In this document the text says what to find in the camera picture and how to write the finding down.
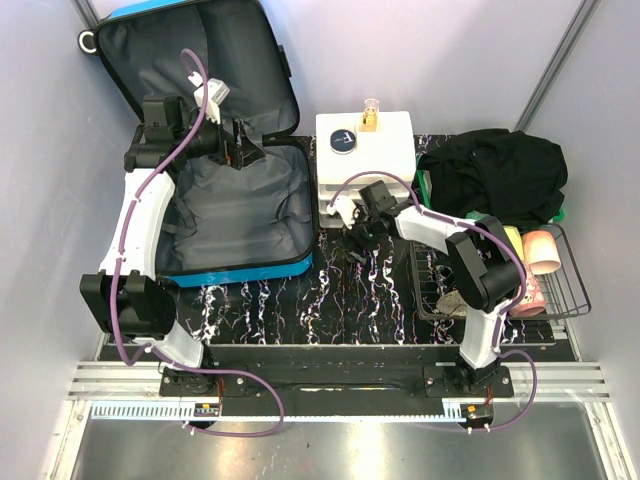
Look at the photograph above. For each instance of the white plastic drawer unit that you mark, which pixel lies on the white plastic drawer unit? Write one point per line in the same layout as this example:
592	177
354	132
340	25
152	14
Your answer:
387	154

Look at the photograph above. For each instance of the speckled grey plate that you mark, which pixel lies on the speckled grey plate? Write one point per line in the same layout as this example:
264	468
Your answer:
452	304

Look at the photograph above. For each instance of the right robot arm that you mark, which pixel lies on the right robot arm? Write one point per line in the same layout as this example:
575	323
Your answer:
487	272

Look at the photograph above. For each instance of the pink patterned cup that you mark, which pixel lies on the pink patterned cup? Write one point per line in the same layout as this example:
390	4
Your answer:
533	302

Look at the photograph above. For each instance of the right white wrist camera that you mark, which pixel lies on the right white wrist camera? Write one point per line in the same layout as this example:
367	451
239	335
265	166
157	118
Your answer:
344	209

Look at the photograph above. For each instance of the light pink cup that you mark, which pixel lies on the light pink cup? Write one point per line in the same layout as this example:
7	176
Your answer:
540	252

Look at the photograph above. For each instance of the small dark bottle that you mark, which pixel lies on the small dark bottle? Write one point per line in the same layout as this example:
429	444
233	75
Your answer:
369	118

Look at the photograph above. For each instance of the black wire basket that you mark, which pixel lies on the black wire basket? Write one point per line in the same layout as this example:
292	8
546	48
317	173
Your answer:
564	290

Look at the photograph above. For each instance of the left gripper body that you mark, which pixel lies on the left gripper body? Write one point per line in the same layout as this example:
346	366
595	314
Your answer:
230	153

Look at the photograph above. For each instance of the yellow faceted cup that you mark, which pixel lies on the yellow faceted cup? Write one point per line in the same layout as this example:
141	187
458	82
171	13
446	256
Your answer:
515	239

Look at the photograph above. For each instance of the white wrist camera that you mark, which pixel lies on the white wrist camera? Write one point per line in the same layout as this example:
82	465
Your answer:
209	94
344	209

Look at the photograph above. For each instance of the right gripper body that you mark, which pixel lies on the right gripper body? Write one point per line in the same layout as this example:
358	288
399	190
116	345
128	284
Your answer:
364	230

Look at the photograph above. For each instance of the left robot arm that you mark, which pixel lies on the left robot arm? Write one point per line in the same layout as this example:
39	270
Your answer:
126	297

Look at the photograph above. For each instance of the blue fish-print suitcase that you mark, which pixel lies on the blue fish-print suitcase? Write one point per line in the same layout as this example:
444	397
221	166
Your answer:
216	190

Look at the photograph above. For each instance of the green plastic tray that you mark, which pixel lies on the green plastic tray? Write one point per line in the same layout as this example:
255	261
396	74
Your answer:
425	186

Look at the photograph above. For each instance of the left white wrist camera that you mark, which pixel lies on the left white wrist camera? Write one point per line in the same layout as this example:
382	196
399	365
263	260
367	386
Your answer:
209	94

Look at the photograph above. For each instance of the large black garment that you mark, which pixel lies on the large black garment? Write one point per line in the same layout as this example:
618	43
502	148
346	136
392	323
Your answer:
513	176

